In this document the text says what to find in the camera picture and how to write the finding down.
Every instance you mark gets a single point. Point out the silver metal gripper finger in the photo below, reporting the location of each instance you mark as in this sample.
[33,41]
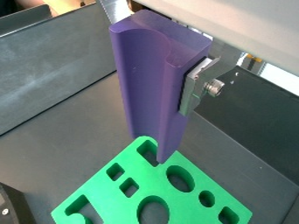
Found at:
[200,81]

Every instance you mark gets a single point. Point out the purple arch block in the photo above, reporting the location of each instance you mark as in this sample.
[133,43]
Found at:
[154,52]

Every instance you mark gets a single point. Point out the black object bottom left corner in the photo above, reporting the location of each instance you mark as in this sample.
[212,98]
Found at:
[14,211]

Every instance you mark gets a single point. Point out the green shape sorter board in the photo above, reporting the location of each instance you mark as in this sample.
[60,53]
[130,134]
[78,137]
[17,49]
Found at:
[129,182]

